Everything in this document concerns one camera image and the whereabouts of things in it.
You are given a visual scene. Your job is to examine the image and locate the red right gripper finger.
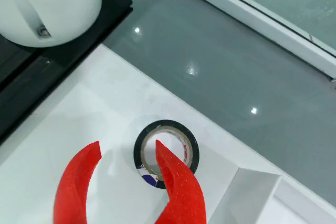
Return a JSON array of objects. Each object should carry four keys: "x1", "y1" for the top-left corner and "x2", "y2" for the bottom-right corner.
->
[{"x1": 154, "y1": 139, "x2": 207, "y2": 224}]

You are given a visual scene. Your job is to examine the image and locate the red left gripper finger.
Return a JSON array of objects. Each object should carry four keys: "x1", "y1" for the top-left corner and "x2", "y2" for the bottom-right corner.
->
[{"x1": 53, "y1": 141, "x2": 102, "y2": 224}]

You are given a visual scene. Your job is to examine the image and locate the black tape roll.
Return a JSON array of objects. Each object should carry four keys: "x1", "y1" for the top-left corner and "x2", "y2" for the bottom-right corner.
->
[{"x1": 133, "y1": 119, "x2": 201, "y2": 190}]

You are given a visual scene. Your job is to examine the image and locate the white cardboard bin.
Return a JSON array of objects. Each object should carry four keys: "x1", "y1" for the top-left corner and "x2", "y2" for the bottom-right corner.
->
[{"x1": 206, "y1": 167, "x2": 336, "y2": 224}]

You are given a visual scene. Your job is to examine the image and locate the black aluminium rail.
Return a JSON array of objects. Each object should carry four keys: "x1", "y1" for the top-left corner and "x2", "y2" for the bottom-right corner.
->
[{"x1": 0, "y1": 0, "x2": 134, "y2": 145}]

